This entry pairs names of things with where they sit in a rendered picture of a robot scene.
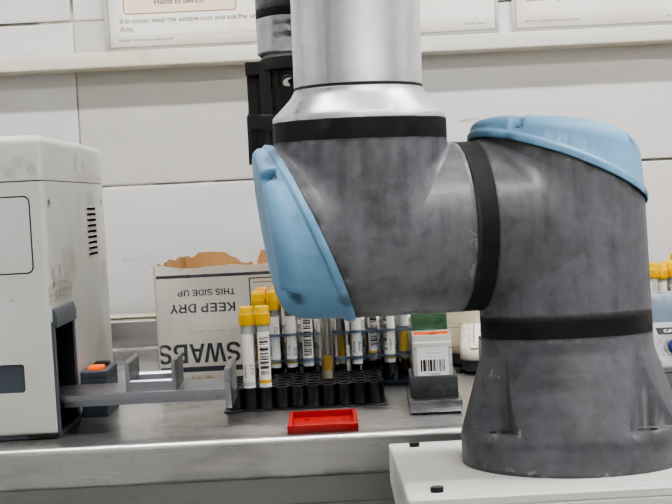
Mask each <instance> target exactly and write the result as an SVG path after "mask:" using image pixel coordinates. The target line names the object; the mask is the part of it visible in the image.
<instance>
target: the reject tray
mask: <svg viewBox="0 0 672 504"><path fill-rule="evenodd" d="M287 431H288V434H304V433H323V432H343V431H358V418H357V411H356V408H354V409H335V410H315V411H295V412H290V414H289V420H288V426H287Z"/></svg>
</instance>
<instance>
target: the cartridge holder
mask: <svg viewBox="0 0 672 504"><path fill-rule="evenodd" d="M408 378H409V386H406V394H407V401H408V406H409V411H410V413H412V415H416V414H425V413H428V412H447V413H461V411H463V400H462V397H461V395H460V393H459V391H458V375H457V373H456V371H455V369H454V367H453V375H431V376H414V375H413V371H412V368H408Z"/></svg>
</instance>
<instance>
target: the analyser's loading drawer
mask: <svg viewBox="0 0 672 504"><path fill-rule="evenodd" d="M124 364H125V377H126V382H125V383H105V384H85V385H65V386H59V392H60V407H61V408H69V407H89V406H109V405H129V404H149V403H169V402H188V401H208V400H226V408H232V407H233V405H234V402H235V400H236V398H237V396H238V392H237V374H236V358H230V359H229V361H228V363H227V364H226V366H225V368H224V378H205V379H185V380H184V371H183V351H182V350H181V351H180V352H179V353H178V354H177V355H176V356H175V357H174V358H173V360H172V361H171V370H159V371H140V368H139V355H138V354H137V353H135V354H133V355H132V356H131V357H130V358H128V359H127V360H126V361H125V362H124Z"/></svg>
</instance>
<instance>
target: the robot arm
mask: <svg viewBox="0 0 672 504"><path fill-rule="evenodd" d="M255 14H256V37H257V55H258V56H259V57H260V58H261V60H260V62H245V75H246V77H247V93H248V112H249V114H248V116H247V132H248V151H249V165H252V171H253V178H254V184H255V195H256V202H257V209H258V215H259V221H260V226H261V232H262V237H263V242H264V247H265V252H266V257H267V261H268V266H269V270H270V275H271V279H272V283H273V286H274V290H275V293H276V296H277V298H278V300H279V302H280V304H281V306H282V307H283V308H284V309H285V310H286V311H287V312H288V313H289V314H291V315H293V316H295V317H298V318H302V319H335V318H344V319H345V320H346V321H355V320H356V318H363V317H380V316H398V315H415V314H433V313H450V312H463V311H479V312H480V327H481V356H480V360H479V364H478V368H477V371H476V375H475V379H474V383H473V387H472V391H471V394H470V398H469V402H468V406H467V410H466V414H465V418H464V421H463V425H462V430H461V443H462V461H463V463H464V464H465V465H466V466H468V467H470V468H473V469H476V470H479V471H483V472H488V473H493V474H499V475H507V476H517V477H529V478H552V479H582V478H606V477H620V476H630V475H638V474H646V473H652V472H657V471H662V470H666V469H670V468H672V389H671V387H670V384H669V381H668V379H667V376H666V374H665V371H664V369H663V366H662V364H661V361H660V359H659V356H658V354H657V351H656V348H655V344H654V335H653V318H652V303H651V286H650V269H649V252H648V235H647V218H646V203H647V202H648V191H647V189H646V187H645V186H644V180H643V170H642V161H641V153H640V149H639V146H638V144H637V142H636V141H635V139H634V138H633V137H632V136H631V135H630V134H629V133H628V132H626V131H624V130H622V129H620V128H619V127H616V126H614V125H611V124H608V123H604V122H599V121H595V120H589V119H582V118H575V117H565V116H551V115H526V116H513V115H508V116H497V117H490V118H486V119H482V120H479V121H477V122H475V123H474V124H473V125H472V126H471V128H470V133H469V134H468V135H467V141H463V142H447V124H446V113H445V112H444V111H443V110H442V109H441V108H440V107H439V106H438V105H437V104H436V103H435V102H434V101H433V100H432V99H431V98H430V97H429V96H428V95H427V94H426V92H425V91H424V89H423V87H422V62H421V30H420V0H255ZM286 78H291V79H289V80H288V83H289V84H290V86H285V85H284V84H283V81H284V79H286Z"/></svg>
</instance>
